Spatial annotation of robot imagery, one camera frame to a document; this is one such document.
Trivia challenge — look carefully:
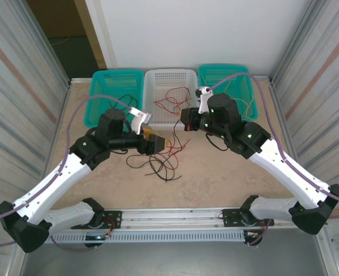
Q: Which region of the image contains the yellow cable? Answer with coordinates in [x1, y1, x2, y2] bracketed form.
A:
[234, 93, 256, 119]
[200, 73, 234, 90]

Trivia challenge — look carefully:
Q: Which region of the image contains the teal plastic basket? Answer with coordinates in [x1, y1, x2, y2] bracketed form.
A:
[197, 63, 258, 121]
[83, 68, 145, 129]

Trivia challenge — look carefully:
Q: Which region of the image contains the white plastic basket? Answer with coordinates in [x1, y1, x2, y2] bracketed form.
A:
[142, 68, 200, 130]

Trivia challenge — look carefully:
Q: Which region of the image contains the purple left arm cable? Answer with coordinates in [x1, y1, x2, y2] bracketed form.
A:
[0, 94, 135, 225]

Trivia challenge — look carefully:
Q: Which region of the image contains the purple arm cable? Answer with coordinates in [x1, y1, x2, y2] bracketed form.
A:
[0, 94, 135, 225]
[206, 72, 339, 209]

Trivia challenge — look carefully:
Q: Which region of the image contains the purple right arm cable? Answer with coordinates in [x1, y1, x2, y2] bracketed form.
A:
[206, 72, 339, 209]

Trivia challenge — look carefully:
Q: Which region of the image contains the aluminium frame bar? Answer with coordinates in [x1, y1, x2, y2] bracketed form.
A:
[70, 75, 273, 85]

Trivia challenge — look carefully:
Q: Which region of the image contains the aluminium mounting rail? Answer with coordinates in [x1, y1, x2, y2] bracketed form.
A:
[47, 207, 328, 229]

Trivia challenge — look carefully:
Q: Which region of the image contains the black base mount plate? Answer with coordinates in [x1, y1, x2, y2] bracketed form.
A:
[222, 209, 275, 228]
[100, 210, 123, 229]

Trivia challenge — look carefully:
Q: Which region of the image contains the white slotted cable duct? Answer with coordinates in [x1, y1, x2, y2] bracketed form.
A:
[51, 229, 246, 244]

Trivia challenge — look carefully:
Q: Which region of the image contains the orange floor cable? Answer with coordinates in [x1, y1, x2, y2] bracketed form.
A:
[48, 36, 70, 47]

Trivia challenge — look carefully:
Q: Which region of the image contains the wooden door frame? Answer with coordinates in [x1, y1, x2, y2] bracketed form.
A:
[73, 0, 108, 70]

